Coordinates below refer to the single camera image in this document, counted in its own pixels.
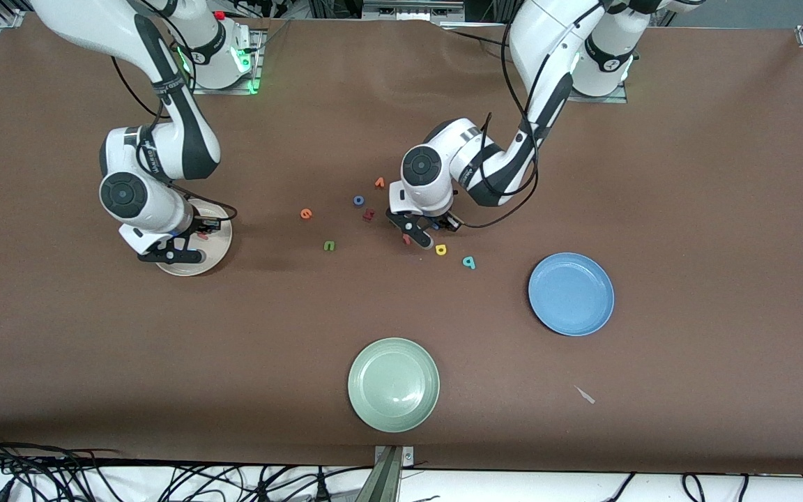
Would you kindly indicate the white tape scrap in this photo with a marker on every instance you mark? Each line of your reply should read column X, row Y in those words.
column 585, row 394

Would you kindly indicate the teal foam letter p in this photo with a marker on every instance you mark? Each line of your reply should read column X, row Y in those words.
column 468, row 262

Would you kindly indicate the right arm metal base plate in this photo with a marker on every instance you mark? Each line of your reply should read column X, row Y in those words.
column 199, row 89

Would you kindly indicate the silver metal box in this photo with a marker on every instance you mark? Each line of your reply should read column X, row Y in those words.
column 412, row 10

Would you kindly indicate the grey metal camera post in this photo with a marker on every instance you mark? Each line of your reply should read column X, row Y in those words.
column 389, row 474

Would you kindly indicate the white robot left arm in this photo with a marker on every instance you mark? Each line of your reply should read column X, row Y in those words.
column 548, row 35

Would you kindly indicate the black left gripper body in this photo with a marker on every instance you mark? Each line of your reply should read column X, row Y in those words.
column 441, row 219

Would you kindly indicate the blue plate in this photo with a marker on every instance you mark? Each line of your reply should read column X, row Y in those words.
column 571, row 294

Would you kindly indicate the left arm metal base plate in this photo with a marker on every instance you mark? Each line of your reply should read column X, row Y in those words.
column 593, row 100

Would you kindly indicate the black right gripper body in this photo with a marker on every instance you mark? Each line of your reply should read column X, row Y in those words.
column 196, row 226

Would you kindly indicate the brown table cover sheet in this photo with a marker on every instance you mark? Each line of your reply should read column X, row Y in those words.
column 304, row 314

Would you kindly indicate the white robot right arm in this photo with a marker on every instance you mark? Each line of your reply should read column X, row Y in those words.
column 95, row 28

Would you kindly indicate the green plate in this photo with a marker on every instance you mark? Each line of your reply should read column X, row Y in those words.
column 393, row 385

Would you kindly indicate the beige plate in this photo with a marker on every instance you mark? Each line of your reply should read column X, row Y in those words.
column 217, row 251

